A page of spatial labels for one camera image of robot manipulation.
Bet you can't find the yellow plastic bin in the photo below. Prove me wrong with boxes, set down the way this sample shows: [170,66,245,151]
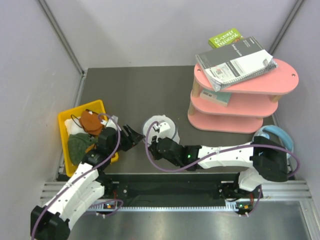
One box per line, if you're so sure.
[57,99,106,177]

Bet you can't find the white garment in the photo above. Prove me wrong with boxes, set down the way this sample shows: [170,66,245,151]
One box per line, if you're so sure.
[64,118,87,136]

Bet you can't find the light blue headphones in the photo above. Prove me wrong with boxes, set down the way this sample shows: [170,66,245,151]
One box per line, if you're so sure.
[253,125,294,153]

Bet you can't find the green treehouse book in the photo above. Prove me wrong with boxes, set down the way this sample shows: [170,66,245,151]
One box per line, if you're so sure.
[208,28,244,49]

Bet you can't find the mustard yellow garment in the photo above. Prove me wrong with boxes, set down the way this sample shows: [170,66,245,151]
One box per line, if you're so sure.
[85,143,96,154]

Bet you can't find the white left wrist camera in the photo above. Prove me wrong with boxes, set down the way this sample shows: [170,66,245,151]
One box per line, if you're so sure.
[99,114,120,130]

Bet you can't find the teal paperback book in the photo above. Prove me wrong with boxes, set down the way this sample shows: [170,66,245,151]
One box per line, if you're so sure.
[199,88,232,107]

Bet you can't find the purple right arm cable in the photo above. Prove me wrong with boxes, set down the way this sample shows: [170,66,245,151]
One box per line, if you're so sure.
[144,120,301,178]

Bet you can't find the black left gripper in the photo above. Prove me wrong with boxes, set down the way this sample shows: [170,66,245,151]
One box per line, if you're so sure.
[108,124,145,156]

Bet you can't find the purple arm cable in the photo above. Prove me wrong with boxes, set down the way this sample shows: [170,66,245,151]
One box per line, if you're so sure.
[144,120,301,178]
[31,112,122,240]

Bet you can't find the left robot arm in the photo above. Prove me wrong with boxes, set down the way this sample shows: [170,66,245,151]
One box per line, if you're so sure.
[30,124,144,240]

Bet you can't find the pink three-tier shelf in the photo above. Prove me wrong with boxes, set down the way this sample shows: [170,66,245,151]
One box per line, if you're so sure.
[187,59,299,134]

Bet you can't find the grey spiral-bound manual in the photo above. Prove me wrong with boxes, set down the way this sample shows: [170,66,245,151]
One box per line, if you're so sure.
[195,36,278,92]

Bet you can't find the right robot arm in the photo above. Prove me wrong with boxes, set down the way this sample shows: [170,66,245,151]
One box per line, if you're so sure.
[147,136,289,198]

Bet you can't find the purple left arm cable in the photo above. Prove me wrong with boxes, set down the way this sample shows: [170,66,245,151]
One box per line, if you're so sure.
[31,112,122,240]

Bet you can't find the orange bra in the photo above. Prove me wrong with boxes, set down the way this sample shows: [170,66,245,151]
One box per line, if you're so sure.
[79,109,104,136]

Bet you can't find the green garment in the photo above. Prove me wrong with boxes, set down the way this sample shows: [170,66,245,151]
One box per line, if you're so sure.
[67,133,97,166]

